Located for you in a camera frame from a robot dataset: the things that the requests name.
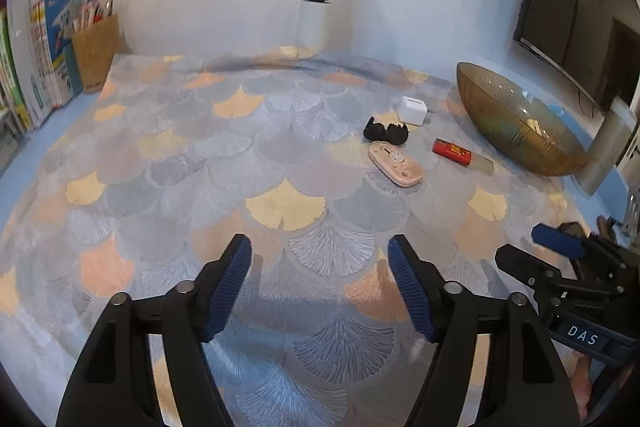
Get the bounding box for pink correction tape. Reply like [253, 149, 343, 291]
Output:
[368, 141, 425, 186]

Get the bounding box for black hair claw clip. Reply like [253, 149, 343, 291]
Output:
[363, 116, 411, 146]

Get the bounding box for bunch of pens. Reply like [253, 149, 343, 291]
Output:
[72, 0, 117, 35]

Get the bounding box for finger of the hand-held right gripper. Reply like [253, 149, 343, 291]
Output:
[531, 223, 623, 270]
[495, 243, 568, 308]

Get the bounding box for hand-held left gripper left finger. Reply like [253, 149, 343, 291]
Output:
[55, 234, 253, 427]

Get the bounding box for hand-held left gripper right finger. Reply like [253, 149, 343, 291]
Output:
[387, 234, 576, 427]

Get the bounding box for leaf patterned table mat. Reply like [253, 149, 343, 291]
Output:
[0, 46, 591, 427]

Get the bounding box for white charger cube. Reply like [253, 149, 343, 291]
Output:
[398, 96, 432, 128]

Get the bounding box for black monitor cable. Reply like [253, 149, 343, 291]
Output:
[577, 89, 604, 116]

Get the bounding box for row of books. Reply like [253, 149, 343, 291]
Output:
[0, 0, 99, 138]

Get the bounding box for person's right hand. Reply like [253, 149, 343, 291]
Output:
[570, 355, 597, 404]

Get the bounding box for woven pencil holder with pens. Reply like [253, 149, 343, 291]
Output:
[71, 13, 126, 95]

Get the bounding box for amber ribbed glass bowl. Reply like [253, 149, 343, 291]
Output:
[456, 62, 591, 178]

